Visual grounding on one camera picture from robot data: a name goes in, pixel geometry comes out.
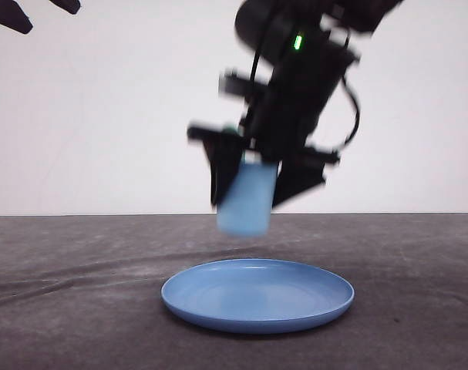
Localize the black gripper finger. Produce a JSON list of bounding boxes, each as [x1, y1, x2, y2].
[[0, 0, 81, 35]]

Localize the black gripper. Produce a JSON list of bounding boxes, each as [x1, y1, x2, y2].
[[187, 1, 398, 208]]

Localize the blue plastic plate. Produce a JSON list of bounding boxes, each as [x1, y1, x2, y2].
[[161, 258, 355, 335]]

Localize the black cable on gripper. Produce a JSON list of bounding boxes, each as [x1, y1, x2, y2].
[[335, 30, 361, 151]]

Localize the light blue plastic cup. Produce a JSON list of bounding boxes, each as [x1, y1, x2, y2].
[[217, 156, 279, 237]]

